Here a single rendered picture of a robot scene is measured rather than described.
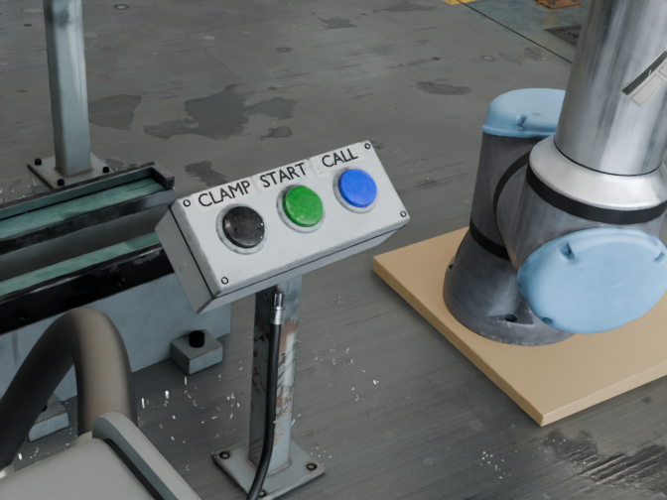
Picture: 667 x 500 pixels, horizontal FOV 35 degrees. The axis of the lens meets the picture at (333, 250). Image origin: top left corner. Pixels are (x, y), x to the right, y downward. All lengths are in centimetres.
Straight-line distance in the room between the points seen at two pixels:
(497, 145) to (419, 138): 48
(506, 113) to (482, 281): 17
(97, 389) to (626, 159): 62
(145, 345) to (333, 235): 31
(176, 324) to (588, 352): 40
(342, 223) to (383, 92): 83
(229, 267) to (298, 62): 97
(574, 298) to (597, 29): 21
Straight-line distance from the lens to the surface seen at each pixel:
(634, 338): 109
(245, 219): 70
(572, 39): 422
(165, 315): 98
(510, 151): 95
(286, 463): 90
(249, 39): 172
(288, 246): 71
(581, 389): 101
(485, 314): 104
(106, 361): 26
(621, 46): 78
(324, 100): 152
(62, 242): 101
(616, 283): 86
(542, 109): 97
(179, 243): 71
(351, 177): 75
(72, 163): 129
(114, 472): 18
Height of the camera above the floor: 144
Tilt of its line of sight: 33 degrees down
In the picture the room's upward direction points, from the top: 5 degrees clockwise
